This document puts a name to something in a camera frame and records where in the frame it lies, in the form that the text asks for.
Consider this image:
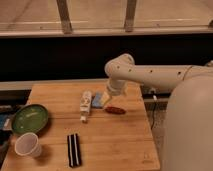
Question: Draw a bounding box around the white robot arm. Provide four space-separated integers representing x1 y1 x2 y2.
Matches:
104 53 213 171

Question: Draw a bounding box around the blue sponge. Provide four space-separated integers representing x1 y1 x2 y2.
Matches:
92 92 102 108

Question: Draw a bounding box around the white tube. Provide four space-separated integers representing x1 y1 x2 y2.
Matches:
80 91 92 123

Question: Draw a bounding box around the green plate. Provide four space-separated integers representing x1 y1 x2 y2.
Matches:
11 104 49 135

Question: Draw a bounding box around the black striped cloth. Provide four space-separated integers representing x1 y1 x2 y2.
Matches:
67 134 82 168

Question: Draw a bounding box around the white paper cup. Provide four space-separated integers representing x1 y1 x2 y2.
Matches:
14 132 42 158

